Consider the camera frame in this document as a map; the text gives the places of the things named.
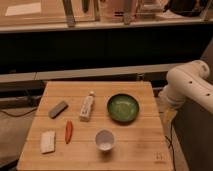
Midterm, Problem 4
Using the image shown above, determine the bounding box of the green ceramic bowl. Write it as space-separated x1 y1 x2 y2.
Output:
107 94 140 123

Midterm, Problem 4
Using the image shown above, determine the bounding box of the white tube with cap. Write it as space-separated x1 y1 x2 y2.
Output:
79 91 95 122

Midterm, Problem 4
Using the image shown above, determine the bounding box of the grey rectangular eraser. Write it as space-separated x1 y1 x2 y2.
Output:
48 101 68 119

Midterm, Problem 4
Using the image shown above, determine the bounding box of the white paper sheet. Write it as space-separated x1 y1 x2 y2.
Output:
5 2 41 16

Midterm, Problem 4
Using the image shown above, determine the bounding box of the black cable on floor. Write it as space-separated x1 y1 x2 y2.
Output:
0 107 38 118

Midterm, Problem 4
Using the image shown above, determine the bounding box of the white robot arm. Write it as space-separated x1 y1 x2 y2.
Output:
159 60 213 114

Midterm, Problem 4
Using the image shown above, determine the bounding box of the white rectangular sponge block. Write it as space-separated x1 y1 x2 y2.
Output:
40 131 56 154

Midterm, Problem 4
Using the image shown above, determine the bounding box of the black cable by table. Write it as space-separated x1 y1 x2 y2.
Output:
164 122 177 168

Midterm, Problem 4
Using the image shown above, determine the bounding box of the small white cup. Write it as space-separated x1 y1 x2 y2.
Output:
95 129 115 153

